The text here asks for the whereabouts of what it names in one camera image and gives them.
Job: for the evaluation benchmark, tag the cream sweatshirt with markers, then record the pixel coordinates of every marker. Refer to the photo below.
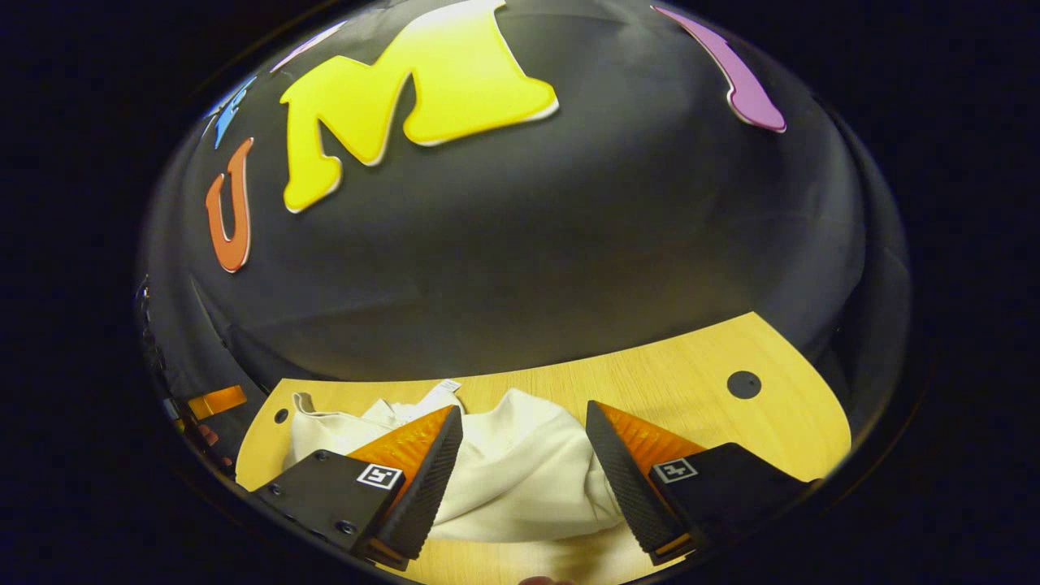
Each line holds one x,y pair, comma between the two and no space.
520,471

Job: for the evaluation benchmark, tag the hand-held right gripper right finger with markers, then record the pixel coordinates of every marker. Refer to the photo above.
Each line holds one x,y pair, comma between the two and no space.
626,487

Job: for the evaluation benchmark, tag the black backdrop cloth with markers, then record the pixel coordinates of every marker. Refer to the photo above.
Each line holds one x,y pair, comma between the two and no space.
528,268

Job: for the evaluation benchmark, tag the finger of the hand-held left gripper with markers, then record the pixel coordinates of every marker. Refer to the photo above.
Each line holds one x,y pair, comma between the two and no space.
218,401

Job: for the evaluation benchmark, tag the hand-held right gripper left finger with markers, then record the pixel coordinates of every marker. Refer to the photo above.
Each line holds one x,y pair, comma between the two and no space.
431,487

